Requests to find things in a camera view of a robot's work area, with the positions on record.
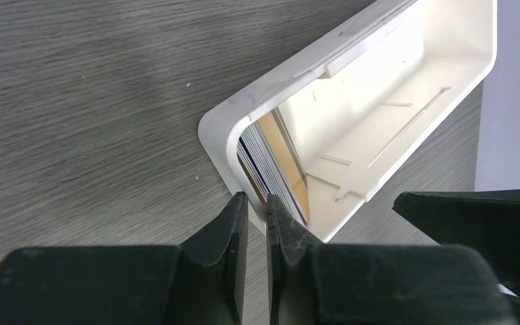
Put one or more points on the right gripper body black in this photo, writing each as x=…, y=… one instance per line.
x=488, y=222

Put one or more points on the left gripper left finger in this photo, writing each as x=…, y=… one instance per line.
x=199, y=281

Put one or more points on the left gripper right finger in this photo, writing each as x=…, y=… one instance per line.
x=312, y=282

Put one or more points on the stack of credit cards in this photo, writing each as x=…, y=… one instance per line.
x=270, y=160

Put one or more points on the white plastic box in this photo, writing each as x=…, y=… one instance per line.
x=360, y=100

